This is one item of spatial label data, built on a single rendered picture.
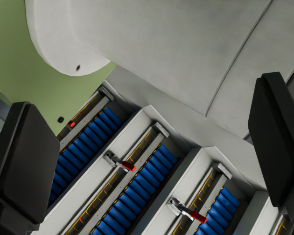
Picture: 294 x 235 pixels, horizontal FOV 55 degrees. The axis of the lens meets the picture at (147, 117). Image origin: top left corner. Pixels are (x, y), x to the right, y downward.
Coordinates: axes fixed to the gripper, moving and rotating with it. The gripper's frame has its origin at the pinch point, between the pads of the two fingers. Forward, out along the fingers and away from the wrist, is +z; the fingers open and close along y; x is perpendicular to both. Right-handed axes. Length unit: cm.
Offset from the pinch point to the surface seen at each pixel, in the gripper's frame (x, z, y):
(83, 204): -52, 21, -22
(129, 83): -45, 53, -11
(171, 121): -50, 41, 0
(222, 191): -59, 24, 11
